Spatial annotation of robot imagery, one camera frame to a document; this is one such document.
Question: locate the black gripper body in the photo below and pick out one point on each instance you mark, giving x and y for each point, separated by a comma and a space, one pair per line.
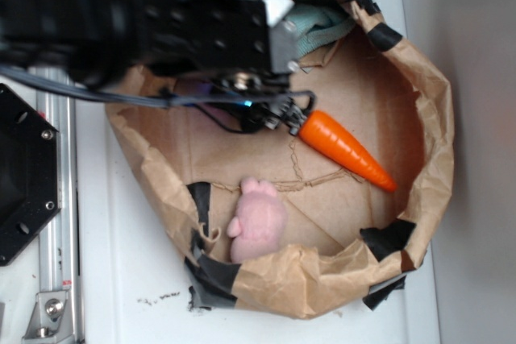
246, 49

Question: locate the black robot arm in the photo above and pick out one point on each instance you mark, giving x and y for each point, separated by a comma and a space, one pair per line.
87, 49

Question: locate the light blue cloth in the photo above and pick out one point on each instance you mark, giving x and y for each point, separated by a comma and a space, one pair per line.
318, 26

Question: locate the orange toy carrot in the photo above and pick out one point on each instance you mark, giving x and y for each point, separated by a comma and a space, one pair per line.
324, 134

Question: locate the brown paper bag bin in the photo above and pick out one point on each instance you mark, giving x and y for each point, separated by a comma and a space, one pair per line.
345, 239

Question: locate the pink plush toy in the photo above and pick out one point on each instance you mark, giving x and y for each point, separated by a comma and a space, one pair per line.
259, 222

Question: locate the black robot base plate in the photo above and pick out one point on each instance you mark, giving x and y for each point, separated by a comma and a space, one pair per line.
29, 174

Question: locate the aluminium rail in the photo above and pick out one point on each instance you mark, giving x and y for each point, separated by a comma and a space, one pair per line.
59, 253

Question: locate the metal corner bracket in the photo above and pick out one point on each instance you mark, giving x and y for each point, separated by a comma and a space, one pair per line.
51, 319

